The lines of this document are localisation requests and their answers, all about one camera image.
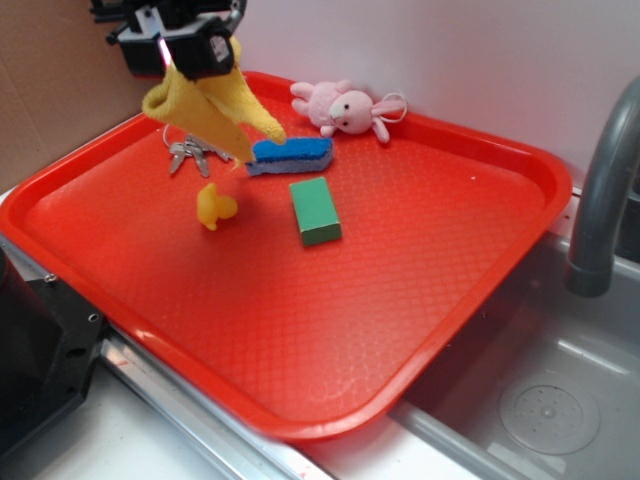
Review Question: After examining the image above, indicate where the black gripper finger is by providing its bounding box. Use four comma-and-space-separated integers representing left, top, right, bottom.
163, 17, 235, 80
119, 37, 171, 78

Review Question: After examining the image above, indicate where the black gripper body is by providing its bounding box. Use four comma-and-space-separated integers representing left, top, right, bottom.
89, 0, 247, 45

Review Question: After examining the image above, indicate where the yellow rubber duck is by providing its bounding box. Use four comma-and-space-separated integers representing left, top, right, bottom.
196, 183, 239, 231

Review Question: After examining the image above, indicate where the brown cardboard panel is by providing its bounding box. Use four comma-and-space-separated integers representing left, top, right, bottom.
1, 1, 156, 191

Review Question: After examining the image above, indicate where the pink plush bunny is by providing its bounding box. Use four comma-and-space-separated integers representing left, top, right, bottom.
290, 80, 408, 144

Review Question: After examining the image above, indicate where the grey faucet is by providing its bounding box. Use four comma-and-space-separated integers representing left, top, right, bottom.
564, 79, 639, 297

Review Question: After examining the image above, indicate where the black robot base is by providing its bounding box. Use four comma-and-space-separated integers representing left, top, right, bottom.
1, 253, 106, 460

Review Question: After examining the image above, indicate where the silver key bunch with ring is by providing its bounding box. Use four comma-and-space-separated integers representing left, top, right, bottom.
162, 125, 233, 178

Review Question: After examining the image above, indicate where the blue sponge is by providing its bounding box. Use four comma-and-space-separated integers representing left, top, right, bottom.
245, 137, 334, 176

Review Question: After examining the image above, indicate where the green rectangular block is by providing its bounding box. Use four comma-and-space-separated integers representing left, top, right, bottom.
290, 176, 342, 247

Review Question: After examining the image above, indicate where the red plastic tray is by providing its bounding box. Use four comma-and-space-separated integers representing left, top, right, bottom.
0, 71, 574, 444

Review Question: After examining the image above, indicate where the grey plastic sink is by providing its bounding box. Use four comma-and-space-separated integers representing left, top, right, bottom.
392, 235, 639, 479

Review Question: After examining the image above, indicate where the yellow cloth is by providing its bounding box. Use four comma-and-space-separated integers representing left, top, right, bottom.
142, 38, 286, 164

